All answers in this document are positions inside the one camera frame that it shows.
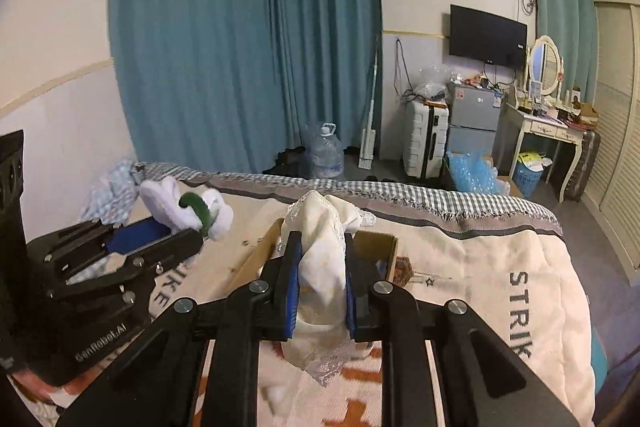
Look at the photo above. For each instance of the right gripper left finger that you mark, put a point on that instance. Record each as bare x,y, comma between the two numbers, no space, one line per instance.
197,361

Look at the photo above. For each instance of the clear water jug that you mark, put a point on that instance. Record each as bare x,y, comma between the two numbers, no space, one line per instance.
324,151

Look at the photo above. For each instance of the oval vanity mirror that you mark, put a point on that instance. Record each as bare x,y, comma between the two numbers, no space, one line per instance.
545,68

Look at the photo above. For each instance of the white suitcase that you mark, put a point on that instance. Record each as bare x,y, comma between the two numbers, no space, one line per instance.
425,136

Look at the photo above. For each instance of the cream lace cloth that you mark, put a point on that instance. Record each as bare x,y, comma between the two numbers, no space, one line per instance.
320,344

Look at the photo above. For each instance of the cream louvered wardrobe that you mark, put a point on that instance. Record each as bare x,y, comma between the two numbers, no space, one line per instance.
612,191

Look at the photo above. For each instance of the white sock with green band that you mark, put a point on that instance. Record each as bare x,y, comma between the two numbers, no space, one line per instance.
206,213

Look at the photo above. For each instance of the open cardboard box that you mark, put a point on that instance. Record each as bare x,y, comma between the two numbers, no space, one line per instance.
323,259

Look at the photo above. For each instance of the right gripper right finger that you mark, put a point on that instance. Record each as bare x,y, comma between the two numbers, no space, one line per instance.
443,363

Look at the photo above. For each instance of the cream printed blanket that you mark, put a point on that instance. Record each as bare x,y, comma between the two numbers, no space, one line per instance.
502,255

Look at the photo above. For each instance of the white flat mop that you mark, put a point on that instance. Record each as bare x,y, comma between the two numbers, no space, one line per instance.
367,144

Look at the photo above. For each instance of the narrow teal curtain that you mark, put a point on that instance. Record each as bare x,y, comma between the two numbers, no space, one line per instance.
572,25

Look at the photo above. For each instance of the blue checkered bedding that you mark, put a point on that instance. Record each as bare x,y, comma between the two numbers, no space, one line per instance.
112,197

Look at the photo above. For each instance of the blue plastic bags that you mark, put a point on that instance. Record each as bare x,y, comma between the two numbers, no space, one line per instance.
474,173

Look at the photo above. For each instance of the black wall television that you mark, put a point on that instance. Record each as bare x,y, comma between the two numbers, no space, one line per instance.
486,37

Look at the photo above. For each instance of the large teal curtain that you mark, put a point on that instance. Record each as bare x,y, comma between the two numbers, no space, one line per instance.
230,84

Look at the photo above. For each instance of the white dressing table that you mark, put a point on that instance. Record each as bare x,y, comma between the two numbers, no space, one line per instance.
557,131

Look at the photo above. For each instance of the blue waste basket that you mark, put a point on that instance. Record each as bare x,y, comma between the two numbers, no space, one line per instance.
529,170

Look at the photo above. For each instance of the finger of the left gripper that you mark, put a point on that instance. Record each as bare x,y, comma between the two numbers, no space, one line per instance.
140,267
68,251

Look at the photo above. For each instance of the grey mini fridge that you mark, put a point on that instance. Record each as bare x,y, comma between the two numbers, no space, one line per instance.
473,119

